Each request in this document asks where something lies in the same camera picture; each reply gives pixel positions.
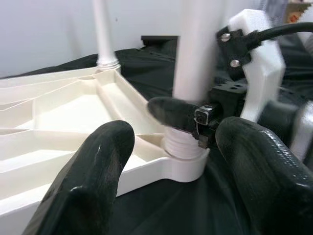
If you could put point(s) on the white plastic table leg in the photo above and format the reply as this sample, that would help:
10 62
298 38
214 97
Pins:
104 29
195 49

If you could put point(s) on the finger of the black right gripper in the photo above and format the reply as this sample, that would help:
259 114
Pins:
171 112

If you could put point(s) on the black cloth table cover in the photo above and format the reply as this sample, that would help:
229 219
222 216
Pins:
171 208

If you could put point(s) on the white plastic table top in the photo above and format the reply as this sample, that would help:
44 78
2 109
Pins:
73 115

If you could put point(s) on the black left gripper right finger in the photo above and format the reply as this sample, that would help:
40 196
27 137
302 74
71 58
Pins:
269 186

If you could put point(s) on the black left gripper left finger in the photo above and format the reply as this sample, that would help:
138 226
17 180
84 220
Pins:
85 191

